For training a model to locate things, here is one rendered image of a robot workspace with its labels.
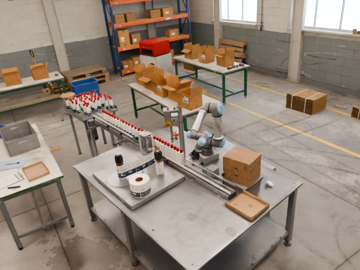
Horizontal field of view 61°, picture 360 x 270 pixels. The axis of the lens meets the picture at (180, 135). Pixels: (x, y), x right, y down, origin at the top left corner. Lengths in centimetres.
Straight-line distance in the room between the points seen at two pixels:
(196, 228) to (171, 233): 22
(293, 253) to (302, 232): 34
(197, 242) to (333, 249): 177
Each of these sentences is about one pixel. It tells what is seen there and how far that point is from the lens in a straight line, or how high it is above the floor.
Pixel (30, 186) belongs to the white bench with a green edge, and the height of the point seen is 80.
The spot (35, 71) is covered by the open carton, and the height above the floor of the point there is 100.
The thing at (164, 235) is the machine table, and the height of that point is 83.
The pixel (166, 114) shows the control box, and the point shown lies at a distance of 332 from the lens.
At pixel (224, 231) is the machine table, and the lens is 270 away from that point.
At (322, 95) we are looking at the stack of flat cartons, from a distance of 710.
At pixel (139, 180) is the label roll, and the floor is 99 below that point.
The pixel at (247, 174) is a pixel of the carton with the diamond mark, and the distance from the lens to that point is 305.
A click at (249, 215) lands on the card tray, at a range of 285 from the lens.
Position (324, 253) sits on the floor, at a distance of 384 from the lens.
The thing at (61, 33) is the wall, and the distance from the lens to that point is 1050.
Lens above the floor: 274
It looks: 27 degrees down
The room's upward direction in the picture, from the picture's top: 5 degrees counter-clockwise
